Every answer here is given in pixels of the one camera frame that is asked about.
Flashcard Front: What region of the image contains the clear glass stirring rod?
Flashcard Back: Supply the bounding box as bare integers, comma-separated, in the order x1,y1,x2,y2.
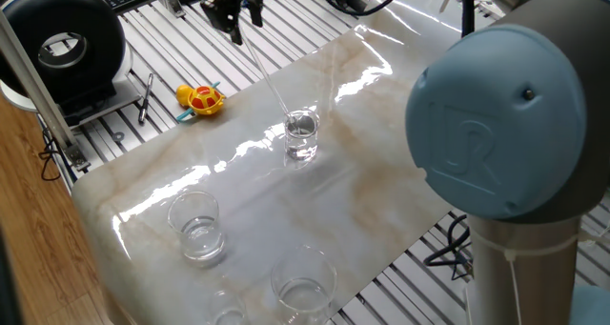
239,28,301,131

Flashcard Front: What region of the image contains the small water-filled glass beaker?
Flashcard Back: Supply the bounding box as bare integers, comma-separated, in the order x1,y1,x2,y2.
283,107,321,164

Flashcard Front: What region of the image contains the medium glass beaker with water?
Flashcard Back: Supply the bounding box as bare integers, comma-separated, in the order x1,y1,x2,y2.
166,190,226,264

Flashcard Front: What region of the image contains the large glass beaker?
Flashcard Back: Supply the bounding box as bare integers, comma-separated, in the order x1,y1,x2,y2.
270,245,338,325

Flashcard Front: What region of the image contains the tiny empty glass beaker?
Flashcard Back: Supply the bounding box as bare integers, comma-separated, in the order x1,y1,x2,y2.
207,289,249,325

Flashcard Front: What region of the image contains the yellow orange toy turtle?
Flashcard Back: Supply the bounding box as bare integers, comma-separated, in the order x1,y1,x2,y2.
174,80,227,124

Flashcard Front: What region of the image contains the black pen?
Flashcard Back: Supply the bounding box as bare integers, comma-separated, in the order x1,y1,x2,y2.
137,71,155,126

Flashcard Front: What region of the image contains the marble pattern table mat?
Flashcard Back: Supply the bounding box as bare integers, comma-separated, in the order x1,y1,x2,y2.
71,0,478,325

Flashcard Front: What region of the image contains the black cable bundle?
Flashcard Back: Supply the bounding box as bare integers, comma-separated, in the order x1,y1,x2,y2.
312,0,414,18

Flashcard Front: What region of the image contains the aluminium frame bar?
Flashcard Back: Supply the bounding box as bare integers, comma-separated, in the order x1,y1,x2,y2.
0,9,92,172

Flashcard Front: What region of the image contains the black ring-shaped device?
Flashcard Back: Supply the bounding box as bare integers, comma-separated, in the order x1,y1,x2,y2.
0,0,143,126

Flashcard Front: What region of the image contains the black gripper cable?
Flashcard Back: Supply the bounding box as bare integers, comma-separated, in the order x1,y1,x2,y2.
457,0,477,38

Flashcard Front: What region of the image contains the thin black floor cable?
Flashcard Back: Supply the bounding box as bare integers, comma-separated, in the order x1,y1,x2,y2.
37,126,64,183

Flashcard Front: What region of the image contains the black looped cable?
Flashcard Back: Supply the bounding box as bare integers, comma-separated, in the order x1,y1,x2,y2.
422,213,474,282

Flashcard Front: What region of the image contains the white cable tie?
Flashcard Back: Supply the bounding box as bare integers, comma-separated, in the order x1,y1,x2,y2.
469,228,610,325

